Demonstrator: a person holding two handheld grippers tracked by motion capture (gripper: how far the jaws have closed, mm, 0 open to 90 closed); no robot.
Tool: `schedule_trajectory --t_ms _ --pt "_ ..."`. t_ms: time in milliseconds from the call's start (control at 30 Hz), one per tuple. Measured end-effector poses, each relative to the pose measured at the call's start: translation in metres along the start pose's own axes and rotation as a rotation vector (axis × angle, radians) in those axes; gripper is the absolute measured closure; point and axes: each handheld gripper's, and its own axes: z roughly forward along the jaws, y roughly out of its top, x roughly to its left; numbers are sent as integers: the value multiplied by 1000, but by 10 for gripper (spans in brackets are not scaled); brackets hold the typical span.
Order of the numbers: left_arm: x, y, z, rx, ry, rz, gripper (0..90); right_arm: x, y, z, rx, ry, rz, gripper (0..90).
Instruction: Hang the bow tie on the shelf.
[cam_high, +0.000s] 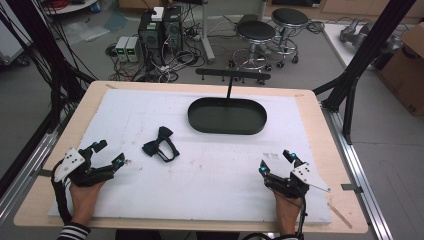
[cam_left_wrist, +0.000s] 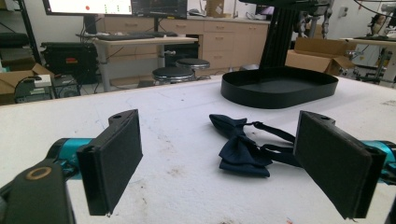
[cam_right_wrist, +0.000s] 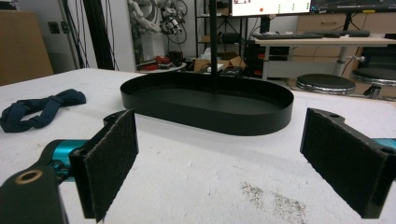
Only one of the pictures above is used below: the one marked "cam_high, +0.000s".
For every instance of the person's right hand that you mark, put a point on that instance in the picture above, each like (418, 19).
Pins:
(287, 213)

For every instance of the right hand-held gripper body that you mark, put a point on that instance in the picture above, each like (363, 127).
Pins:
(290, 186)

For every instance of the black round stool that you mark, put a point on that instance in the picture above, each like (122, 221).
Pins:
(289, 16)
(256, 30)

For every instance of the black bar stand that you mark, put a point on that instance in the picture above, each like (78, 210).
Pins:
(233, 74)

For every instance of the white foam mat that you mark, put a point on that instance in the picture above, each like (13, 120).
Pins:
(206, 180)

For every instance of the black bow tie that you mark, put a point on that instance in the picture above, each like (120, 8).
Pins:
(159, 145)

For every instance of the grey power supply unit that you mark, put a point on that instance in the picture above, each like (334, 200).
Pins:
(133, 49)
(121, 48)

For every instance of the clear plastic sheet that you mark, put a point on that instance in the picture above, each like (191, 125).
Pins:
(86, 31)

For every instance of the grey robot part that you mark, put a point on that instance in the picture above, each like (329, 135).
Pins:
(353, 31)

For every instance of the round white table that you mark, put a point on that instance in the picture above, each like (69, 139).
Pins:
(70, 7)

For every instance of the thin wooden stick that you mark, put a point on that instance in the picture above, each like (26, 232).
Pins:
(340, 215)

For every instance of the aluminium rail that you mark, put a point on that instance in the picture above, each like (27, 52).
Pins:
(360, 173)
(23, 180)

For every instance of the white cabinet on wheels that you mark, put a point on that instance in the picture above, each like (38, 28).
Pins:
(11, 36)

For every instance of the black oval tray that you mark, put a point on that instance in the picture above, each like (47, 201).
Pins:
(226, 117)

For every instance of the person's left hand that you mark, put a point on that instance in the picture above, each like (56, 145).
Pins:
(83, 201)

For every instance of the grey table leg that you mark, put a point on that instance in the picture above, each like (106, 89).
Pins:
(207, 36)

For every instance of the white box with black device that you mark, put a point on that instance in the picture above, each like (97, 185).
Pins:
(157, 14)

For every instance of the cardboard box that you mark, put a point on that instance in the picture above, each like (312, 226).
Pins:
(405, 70)

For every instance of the blue roll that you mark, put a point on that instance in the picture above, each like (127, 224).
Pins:
(95, 7)

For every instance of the black computer tower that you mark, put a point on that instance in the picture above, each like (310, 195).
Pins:
(150, 36)
(173, 30)

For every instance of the grey tape strip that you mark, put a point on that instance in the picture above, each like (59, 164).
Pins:
(43, 172)
(351, 188)

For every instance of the white floor board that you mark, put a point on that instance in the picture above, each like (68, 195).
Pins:
(336, 40)

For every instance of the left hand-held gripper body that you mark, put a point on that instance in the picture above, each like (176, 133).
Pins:
(71, 163)

